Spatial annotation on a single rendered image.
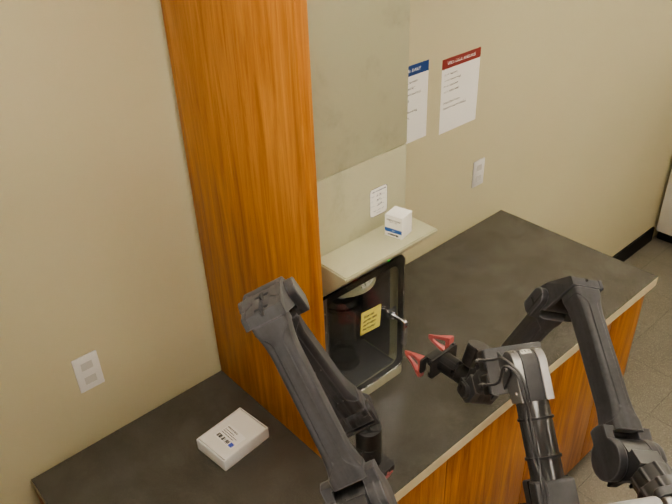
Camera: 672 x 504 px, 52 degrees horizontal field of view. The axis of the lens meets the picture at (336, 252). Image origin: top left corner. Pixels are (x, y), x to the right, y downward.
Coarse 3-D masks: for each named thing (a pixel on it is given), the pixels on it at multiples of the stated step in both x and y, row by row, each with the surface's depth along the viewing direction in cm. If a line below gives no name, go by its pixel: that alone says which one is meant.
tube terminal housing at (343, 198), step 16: (368, 160) 166; (384, 160) 170; (400, 160) 174; (336, 176) 160; (352, 176) 164; (368, 176) 168; (384, 176) 172; (400, 176) 176; (320, 192) 159; (336, 192) 162; (352, 192) 166; (368, 192) 170; (400, 192) 179; (320, 208) 161; (336, 208) 165; (352, 208) 169; (368, 208) 173; (320, 224) 163; (336, 224) 167; (352, 224) 171; (368, 224) 175; (320, 240) 165; (336, 240) 169; (352, 240) 173; (400, 368) 214
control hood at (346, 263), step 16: (384, 224) 179; (416, 224) 179; (368, 240) 173; (384, 240) 173; (400, 240) 172; (416, 240) 172; (336, 256) 167; (352, 256) 167; (368, 256) 167; (384, 256) 167; (336, 272) 162; (352, 272) 161; (336, 288) 164
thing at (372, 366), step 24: (384, 264) 185; (360, 288) 182; (384, 288) 189; (336, 312) 179; (360, 312) 186; (384, 312) 193; (336, 336) 183; (360, 336) 190; (384, 336) 198; (336, 360) 187; (360, 360) 195; (384, 360) 203; (360, 384) 200
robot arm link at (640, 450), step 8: (624, 440) 122; (632, 440) 123; (640, 440) 124; (632, 448) 120; (640, 448) 121; (648, 448) 122; (632, 456) 118; (640, 456) 118; (648, 456) 118; (656, 456) 119; (632, 464) 118; (640, 464) 116; (632, 472) 118; (624, 480) 119; (632, 488) 124
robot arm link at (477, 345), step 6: (468, 342) 180; (474, 342) 181; (480, 342) 182; (468, 348) 179; (474, 348) 178; (480, 348) 178; (486, 348) 179; (468, 354) 179; (474, 354) 178; (462, 360) 181; (468, 360) 179; (468, 366) 179; (474, 366) 177; (468, 372) 178; (474, 372) 178; (462, 378) 178; (462, 384) 175; (462, 390) 175; (468, 390) 174; (462, 396) 174; (468, 396) 174
